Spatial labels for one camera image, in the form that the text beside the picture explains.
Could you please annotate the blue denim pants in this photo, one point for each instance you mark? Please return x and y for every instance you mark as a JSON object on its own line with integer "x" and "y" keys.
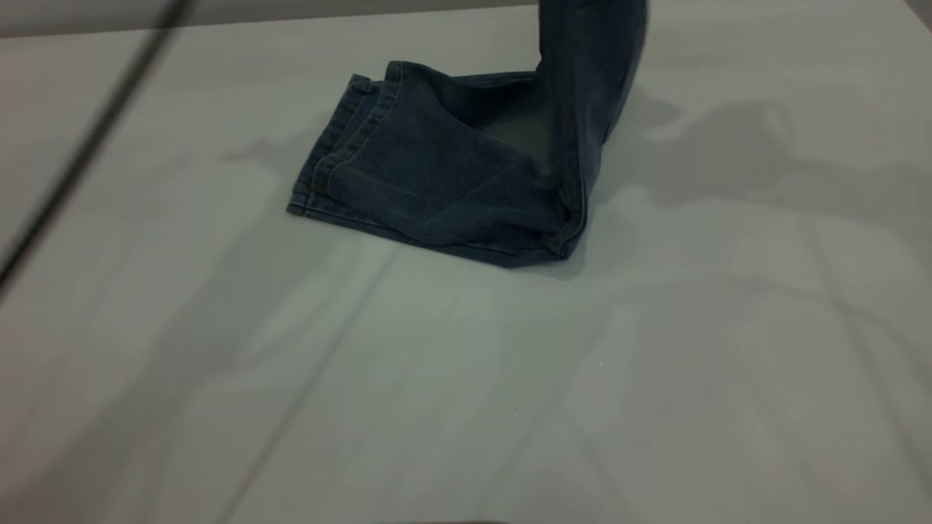
{"x": 437, "y": 167}

